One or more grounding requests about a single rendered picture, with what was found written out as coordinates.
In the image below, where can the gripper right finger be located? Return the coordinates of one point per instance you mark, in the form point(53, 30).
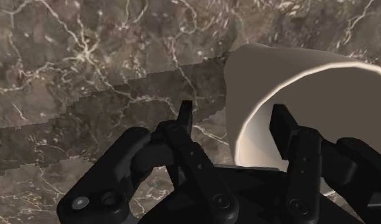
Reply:
point(305, 161)

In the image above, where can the beige cup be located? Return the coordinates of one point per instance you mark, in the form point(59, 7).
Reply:
point(255, 93)

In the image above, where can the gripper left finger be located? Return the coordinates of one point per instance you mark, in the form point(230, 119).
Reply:
point(190, 155)

